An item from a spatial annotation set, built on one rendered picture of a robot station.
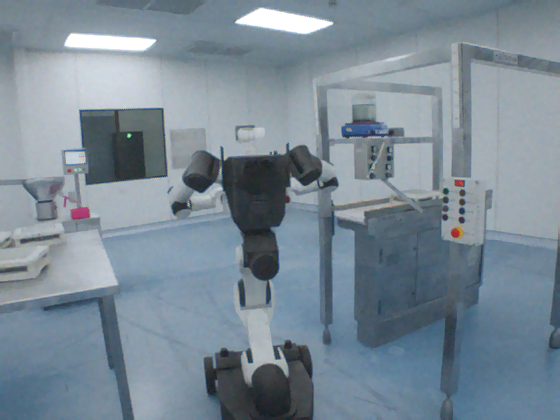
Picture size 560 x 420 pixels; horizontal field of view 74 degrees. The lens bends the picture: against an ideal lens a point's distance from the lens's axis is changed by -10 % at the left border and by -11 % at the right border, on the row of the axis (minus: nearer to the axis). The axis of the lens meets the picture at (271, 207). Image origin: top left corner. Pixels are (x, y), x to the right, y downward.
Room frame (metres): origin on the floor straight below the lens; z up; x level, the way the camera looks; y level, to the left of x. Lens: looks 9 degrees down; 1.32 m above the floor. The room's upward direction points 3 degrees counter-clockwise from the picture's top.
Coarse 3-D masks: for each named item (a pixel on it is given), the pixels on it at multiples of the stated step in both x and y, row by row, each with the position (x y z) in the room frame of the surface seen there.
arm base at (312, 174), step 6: (294, 150) 1.74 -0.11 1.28; (294, 168) 1.70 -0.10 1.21; (312, 168) 1.67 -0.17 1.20; (318, 168) 1.68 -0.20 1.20; (294, 174) 1.69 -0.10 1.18; (306, 174) 1.67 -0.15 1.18; (312, 174) 1.68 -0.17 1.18; (318, 174) 1.70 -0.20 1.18; (300, 180) 1.69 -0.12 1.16; (306, 180) 1.70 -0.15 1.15; (312, 180) 1.72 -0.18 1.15
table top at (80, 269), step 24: (72, 240) 1.97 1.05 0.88; (96, 240) 1.95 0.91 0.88; (48, 264) 1.52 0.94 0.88; (72, 264) 1.51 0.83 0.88; (96, 264) 1.51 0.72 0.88; (0, 288) 1.23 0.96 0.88; (24, 288) 1.23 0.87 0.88; (48, 288) 1.23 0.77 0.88; (72, 288) 1.22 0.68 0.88; (96, 288) 1.23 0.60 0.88; (0, 312) 1.09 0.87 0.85
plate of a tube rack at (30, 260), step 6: (42, 246) 1.55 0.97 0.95; (48, 246) 1.56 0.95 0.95; (36, 252) 1.45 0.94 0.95; (42, 252) 1.46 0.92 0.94; (30, 258) 1.36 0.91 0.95; (36, 258) 1.38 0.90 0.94; (0, 264) 1.30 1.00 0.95; (6, 264) 1.31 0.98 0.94; (12, 264) 1.31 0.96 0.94; (18, 264) 1.32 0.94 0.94; (24, 264) 1.33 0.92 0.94; (30, 264) 1.33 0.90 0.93
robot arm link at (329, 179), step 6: (324, 162) 1.84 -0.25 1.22; (330, 162) 1.93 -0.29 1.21; (324, 168) 1.81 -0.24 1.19; (330, 168) 1.86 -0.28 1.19; (324, 174) 1.83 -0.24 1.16; (330, 174) 1.86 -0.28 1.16; (336, 174) 1.91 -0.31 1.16; (324, 180) 1.88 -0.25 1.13; (330, 180) 1.89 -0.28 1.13; (336, 180) 1.91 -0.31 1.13; (324, 186) 1.92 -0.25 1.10; (330, 186) 1.92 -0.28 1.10; (336, 186) 1.94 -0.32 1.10; (324, 192) 1.96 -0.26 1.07
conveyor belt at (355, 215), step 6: (384, 204) 2.60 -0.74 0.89; (390, 204) 2.59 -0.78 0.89; (396, 204) 2.57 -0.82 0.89; (438, 204) 2.53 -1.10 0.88; (342, 210) 2.45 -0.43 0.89; (348, 210) 2.44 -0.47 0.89; (354, 210) 2.43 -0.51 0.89; (360, 210) 2.42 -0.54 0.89; (402, 210) 2.36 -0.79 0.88; (336, 216) 2.41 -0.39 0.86; (342, 216) 2.36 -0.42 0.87; (348, 216) 2.32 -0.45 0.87; (354, 216) 2.28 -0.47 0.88; (360, 216) 2.24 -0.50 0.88; (372, 216) 2.24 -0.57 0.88; (354, 222) 2.28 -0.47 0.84; (360, 222) 2.23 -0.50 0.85
